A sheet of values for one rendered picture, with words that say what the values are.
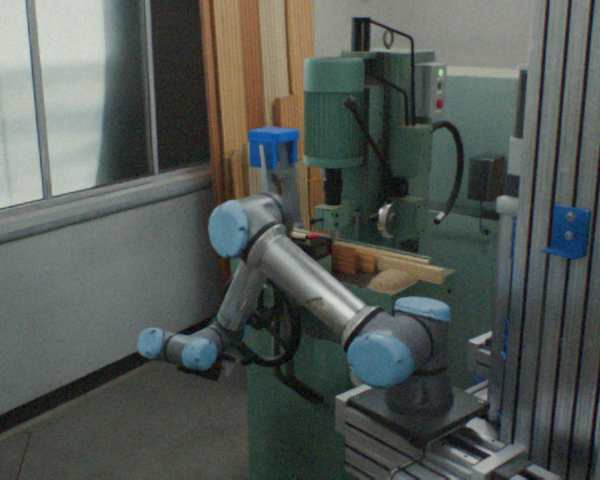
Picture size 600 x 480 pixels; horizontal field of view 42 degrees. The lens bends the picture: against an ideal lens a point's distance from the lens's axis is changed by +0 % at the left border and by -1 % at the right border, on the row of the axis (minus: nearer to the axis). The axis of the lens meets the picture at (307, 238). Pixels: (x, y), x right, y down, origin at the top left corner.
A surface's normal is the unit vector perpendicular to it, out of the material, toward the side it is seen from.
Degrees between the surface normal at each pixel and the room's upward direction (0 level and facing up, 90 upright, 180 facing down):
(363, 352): 94
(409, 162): 90
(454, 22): 90
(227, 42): 87
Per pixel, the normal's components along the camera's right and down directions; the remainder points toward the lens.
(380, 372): -0.47, 0.30
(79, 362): 0.83, 0.15
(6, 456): 0.00, -0.96
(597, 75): -0.75, 0.18
